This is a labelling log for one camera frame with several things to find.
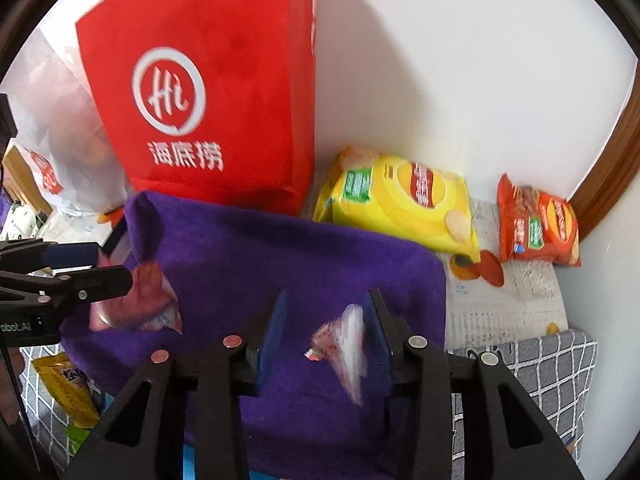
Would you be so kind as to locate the green snack packet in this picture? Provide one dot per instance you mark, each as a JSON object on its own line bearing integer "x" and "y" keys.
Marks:
{"x": 80, "y": 440}

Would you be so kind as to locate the pink snack packet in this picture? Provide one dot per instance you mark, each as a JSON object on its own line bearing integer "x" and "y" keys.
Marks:
{"x": 145, "y": 300}

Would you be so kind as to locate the grey checked blanket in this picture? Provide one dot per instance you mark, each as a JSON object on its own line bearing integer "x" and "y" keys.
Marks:
{"x": 540, "y": 375}

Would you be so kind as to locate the orange-red chip bag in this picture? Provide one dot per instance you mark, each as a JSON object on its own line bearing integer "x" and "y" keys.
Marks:
{"x": 535, "y": 225}

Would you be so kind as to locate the small clear candy packet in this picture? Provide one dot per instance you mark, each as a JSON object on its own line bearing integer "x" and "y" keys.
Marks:
{"x": 340, "y": 340}

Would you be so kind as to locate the white plastic shopping bag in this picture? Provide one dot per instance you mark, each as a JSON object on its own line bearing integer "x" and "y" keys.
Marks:
{"x": 60, "y": 125}

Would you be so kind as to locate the brown cardboard box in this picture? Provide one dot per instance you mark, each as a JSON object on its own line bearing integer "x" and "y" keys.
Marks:
{"x": 20, "y": 175}

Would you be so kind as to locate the red paper bag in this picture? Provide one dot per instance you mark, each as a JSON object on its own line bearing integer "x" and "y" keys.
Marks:
{"x": 225, "y": 60}

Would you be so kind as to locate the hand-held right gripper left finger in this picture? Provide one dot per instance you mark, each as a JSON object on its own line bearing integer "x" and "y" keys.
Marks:
{"x": 272, "y": 330}

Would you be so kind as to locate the brown wooden door frame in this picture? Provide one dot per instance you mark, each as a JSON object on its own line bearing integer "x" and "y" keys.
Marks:
{"x": 610, "y": 180}

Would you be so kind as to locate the yellow chip bag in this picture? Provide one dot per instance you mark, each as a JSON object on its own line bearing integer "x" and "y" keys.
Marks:
{"x": 390, "y": 200}

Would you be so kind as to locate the purple towel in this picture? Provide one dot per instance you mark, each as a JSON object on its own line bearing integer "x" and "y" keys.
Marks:
{"x": 300, "y": 260}

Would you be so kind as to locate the yellow snack packet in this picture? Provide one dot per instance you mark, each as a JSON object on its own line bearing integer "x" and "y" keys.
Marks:
{"x": 65, "y": 390}

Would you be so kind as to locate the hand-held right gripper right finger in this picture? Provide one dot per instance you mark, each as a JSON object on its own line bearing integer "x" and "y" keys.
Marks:
{"x": 375, "y": 330}

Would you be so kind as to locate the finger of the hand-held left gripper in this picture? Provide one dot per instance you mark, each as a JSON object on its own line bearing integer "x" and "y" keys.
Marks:
{"x": 100, "y": 282}
{"x": 70, "y": 255}

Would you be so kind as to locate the white fruit-print sheet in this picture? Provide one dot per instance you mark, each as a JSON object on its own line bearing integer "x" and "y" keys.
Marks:
{"x": 500, "y": 300}

